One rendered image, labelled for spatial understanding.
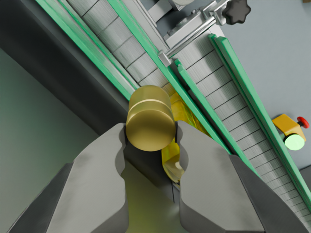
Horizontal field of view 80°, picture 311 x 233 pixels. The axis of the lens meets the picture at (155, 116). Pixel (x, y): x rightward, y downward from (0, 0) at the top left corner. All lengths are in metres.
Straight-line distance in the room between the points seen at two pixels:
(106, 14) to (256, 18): 0.36
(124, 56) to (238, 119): 0.29
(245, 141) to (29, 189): 0.45
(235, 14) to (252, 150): 0.37
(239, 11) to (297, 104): 0.49
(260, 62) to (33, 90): 0.52
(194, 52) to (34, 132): 0.30
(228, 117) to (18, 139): 0.39
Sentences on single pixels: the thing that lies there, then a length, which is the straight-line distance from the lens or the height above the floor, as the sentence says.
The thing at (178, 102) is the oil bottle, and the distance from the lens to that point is 0.35.
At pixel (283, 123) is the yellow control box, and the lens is 0.66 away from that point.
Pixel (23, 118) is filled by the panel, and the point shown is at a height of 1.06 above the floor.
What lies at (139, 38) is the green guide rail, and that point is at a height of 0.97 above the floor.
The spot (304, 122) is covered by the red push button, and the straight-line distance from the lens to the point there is 0.68.
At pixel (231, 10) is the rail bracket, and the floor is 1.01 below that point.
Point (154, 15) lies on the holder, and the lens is 0.50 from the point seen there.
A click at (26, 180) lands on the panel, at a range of 0.24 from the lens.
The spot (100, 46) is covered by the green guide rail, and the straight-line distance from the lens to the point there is 0.36.
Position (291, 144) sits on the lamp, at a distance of 0.63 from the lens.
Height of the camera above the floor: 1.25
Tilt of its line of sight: 61 degrees down
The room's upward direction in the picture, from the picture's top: 178 degrees clockwise
